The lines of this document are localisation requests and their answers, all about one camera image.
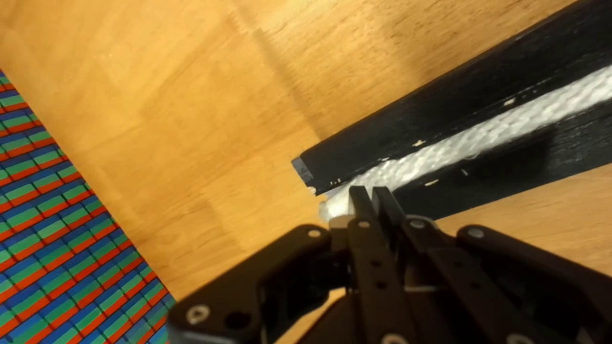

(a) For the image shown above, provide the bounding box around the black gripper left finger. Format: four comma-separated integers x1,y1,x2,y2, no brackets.
166,185,409,344

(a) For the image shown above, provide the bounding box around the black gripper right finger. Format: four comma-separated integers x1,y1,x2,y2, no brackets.
371,185,612,344

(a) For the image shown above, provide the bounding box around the colourful patterned backdrop panel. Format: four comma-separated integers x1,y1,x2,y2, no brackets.
0,68,180,344

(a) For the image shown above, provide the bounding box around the black grooved rail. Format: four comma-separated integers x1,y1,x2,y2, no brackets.
291,0,612,225

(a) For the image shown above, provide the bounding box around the white rope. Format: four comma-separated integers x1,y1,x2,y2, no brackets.
317,63,612,225

